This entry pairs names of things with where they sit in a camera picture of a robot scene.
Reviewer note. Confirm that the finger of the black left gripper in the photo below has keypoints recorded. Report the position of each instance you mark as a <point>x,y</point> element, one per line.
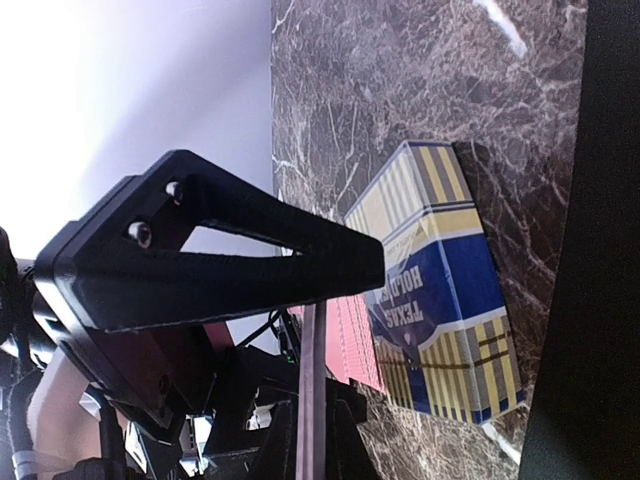
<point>188,243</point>

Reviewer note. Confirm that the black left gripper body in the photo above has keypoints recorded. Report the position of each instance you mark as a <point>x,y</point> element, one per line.
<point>160,380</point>

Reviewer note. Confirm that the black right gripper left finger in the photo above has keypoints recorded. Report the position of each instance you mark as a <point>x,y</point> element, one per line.
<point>268,453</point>

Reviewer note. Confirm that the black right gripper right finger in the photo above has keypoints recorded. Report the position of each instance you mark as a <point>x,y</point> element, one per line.
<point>346,454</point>

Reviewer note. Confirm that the red card deck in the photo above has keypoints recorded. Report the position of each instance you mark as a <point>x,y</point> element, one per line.
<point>350,354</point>

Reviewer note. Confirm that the gold card box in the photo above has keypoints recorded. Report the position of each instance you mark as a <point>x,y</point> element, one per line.
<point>440,327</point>

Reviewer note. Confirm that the round black poker mat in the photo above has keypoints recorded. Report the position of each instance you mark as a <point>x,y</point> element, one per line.
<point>584,417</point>

